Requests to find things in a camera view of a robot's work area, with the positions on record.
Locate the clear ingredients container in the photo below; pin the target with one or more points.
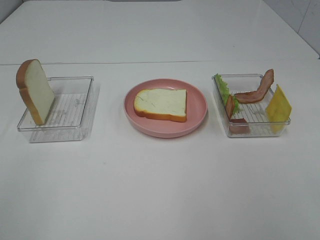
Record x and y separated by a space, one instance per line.
253 113

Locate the bread slice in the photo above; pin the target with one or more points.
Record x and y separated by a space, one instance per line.
35 90
162 104

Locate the clear bread container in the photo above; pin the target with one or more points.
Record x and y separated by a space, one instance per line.
72 112

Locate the pink round plate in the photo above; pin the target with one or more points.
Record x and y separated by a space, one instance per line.
196 109

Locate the green lettuce leaf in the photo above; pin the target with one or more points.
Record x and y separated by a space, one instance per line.
224 92

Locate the long bacon strip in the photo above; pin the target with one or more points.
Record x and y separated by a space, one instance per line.
257 95

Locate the yellow cheese slice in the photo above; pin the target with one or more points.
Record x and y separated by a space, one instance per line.
278 110

